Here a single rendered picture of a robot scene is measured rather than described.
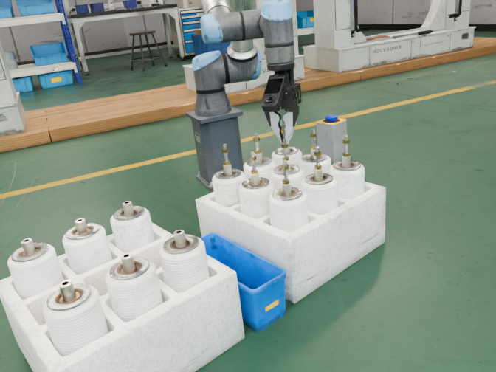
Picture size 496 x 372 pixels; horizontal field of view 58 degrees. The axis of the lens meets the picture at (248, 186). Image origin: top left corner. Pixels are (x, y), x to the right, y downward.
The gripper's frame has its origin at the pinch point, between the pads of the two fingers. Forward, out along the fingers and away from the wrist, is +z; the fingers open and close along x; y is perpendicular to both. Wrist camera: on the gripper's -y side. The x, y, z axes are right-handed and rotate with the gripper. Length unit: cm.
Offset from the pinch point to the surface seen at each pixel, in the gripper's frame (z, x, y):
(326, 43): 4, 53, 273
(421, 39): 11, -18, 324
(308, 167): 10.4, -4.8, 6.4
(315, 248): 22.3, -12.6, -17.9
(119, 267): 9, 16, -54
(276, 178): 10.0, 1.6, -3.8
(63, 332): 13, 18, -69
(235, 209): 17.0, 11.6, -11.5
